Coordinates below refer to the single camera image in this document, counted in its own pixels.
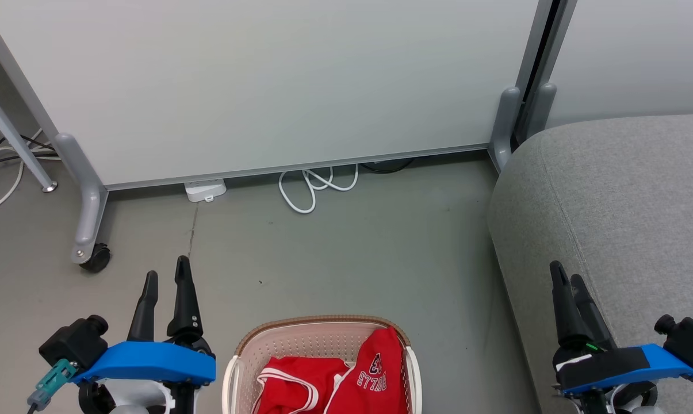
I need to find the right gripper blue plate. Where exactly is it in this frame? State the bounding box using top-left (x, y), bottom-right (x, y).
top-left (549, 261), bottom-right (693, 414)

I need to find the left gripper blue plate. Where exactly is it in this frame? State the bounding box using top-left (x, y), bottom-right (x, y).
top-left (73, 256), bottom-right (216, 414)

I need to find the red shorts white trim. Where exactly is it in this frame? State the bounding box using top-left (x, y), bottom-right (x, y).
top-left (253, 356), bottom-right (350, 414)

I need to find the red jersey with lettering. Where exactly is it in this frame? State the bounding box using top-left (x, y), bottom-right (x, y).
top-left (323, 326), bottom-right (410, 414)

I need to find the grey fabric sofa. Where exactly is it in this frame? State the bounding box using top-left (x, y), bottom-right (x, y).
top-left (487, 113), bottom-right (693, 414)

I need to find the black caster wheel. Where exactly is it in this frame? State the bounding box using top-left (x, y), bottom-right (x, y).
top-left (81, 243), bottom-right (112, 273)

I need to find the grey partition foot with caster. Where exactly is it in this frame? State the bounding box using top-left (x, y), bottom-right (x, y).
top-left (55, 133), bottom-right (110, 265)

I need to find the cream perforated laundry basket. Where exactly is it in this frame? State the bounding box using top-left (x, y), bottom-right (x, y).
top-left (222, 315), bottom-right (423, 414)

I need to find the grey metal table leg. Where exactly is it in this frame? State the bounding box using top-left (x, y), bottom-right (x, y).
top-left (0, 75), bottom-right (59, 193)

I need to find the wide white partition panel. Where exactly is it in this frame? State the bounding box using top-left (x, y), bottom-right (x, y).
top-left (0, 0), bottom-right (554, 191)

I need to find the narrow white partition panel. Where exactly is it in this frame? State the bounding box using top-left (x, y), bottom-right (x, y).
top-left (545, 0), bottom-right (693, 131)

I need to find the coiled white cable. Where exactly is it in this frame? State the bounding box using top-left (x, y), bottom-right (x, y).
top-left (278, 164), bottom-right (360, 214)

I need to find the long white floor cable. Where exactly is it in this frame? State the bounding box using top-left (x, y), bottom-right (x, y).
top-left (0, 129), bottom-right (55, 216)

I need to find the black floor cable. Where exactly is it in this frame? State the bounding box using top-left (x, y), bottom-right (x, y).
top-left (0, 128), bottom-right (58, 188)

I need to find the black cable under partition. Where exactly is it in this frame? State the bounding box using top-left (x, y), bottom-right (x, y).
top-left (361, 158), bottom-right (417, 174)

